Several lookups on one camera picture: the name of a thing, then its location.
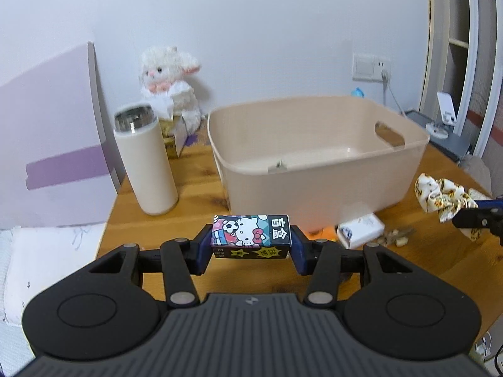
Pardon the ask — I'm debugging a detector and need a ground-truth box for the orange cloth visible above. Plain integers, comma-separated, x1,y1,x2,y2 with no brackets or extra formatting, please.
306,227,338,242

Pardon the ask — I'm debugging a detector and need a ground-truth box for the white blue small box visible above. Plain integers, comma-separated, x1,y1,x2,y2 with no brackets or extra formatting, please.
336,214,384,249

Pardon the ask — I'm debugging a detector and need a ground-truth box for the hello kitty small box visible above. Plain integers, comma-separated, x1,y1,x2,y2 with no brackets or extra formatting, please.
211,215,291,259

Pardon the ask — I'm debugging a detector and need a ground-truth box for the green seed snack packet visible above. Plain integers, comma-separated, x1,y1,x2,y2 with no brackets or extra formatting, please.
268,160,287,174

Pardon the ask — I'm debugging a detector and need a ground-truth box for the dark grey flat device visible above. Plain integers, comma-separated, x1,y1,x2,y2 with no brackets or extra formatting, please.
405,110,471,162

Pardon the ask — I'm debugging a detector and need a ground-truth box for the beige plastic storage basket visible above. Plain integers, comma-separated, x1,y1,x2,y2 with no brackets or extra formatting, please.
207,96,430,232

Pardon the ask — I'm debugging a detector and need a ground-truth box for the white phone stand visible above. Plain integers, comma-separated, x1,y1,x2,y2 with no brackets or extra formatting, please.
425,92,457,139

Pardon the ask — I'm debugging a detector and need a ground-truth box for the gold tissue box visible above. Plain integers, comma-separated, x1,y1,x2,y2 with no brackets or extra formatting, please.
142,92,188,157

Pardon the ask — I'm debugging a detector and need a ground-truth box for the white bed pillow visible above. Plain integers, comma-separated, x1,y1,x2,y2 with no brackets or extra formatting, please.
1,223,106,326

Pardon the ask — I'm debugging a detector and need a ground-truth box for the white thermos bottle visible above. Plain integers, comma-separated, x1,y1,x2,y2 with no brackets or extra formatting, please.
113,103,178,215

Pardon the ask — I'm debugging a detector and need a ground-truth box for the purple white headboard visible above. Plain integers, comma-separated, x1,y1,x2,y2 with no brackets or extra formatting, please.
1,43,119,229

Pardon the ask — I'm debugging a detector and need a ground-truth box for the blue toy figurine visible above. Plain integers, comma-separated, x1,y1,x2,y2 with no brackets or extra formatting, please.
351,88,365,98

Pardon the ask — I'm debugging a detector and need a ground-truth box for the white plush bunny toy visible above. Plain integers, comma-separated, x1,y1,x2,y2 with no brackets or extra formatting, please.
139,46,203,135

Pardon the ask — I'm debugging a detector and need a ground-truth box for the white wooden shelf frame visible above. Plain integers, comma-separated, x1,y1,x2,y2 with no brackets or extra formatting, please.
419,0,502,157

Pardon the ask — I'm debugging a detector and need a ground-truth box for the white power cable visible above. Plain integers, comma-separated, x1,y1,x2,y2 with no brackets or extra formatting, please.
379,69,410,117

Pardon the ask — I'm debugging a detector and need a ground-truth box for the white wall socket plate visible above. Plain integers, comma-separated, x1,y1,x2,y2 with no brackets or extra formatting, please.
352,54,391,84

